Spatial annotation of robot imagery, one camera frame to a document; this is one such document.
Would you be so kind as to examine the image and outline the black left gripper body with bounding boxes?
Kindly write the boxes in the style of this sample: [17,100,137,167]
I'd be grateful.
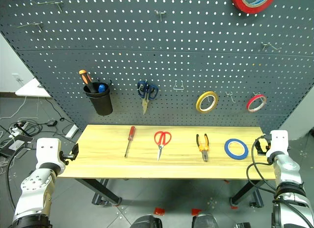
[24,142,76,165]

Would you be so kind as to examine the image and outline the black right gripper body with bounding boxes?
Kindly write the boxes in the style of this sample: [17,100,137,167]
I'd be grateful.
[260,134,272,157]

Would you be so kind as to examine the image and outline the grey pegboard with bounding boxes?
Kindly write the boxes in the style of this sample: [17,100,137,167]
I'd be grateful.
[0,0,314,135]

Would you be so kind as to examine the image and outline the white power strip with plugs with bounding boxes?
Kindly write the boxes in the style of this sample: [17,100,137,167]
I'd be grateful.
[8,122,27,138]

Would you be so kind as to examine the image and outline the blue tape roll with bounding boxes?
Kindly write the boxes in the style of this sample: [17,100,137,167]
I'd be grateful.
[224,138,249,161]

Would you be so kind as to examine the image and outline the small red tape roll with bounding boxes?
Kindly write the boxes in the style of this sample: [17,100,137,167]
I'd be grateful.
[246,94,267,113]

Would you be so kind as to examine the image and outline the black table leg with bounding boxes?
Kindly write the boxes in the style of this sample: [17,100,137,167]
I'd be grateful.
[229,179,266,209]
[75,178,122,206]

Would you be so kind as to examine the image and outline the white side table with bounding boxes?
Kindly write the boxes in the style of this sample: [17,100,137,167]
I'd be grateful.
[15,77,51,98]

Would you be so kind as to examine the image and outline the orange black pliers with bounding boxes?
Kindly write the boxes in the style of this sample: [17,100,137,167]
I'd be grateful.
[195,133,210,163]

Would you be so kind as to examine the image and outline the black plastic cup holder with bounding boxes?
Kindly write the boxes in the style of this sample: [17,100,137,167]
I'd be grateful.
[83,82,114,116]

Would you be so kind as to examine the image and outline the yellow tape roll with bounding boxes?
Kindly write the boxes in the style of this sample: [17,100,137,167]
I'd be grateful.
[195,91,219,114]

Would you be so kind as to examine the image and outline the wooden table top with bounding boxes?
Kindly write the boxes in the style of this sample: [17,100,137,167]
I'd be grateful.
[57,124,276,180]

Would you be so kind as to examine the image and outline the large red tape roll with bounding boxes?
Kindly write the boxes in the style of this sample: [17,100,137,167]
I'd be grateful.
[230,0,279,15]

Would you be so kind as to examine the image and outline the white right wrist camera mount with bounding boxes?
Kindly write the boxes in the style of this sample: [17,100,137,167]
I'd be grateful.
[265,130,289,160]

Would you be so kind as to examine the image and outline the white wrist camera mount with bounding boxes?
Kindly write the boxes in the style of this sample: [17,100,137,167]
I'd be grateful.
[35,138,61,169]
[265,130,289,160]

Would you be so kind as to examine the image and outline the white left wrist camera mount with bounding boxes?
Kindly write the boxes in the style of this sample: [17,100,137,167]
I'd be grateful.
[35,138,61,169]

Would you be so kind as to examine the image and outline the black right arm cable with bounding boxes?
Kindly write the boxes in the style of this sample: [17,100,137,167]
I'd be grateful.
[246,135,279,197]

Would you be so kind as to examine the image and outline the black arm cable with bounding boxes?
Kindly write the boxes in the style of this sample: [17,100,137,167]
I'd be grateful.
[6,146,27,211]
[246,135,279,197]

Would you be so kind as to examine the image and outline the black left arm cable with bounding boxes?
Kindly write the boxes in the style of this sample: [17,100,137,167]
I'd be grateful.
[6,146,27,211]

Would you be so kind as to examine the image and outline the red handled screwdriver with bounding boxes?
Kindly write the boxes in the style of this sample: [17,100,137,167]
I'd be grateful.
[124,126,137,158]

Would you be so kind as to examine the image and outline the orange black handled screwdriver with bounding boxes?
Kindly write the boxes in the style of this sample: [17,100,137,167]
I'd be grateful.
[78,69,98,94]

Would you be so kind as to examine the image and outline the red handled scissors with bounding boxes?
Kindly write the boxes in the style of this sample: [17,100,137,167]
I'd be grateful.
[154,130,172,162]

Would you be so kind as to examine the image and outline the blue handled scissors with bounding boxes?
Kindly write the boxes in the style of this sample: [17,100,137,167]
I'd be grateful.
[136,80,159,115]

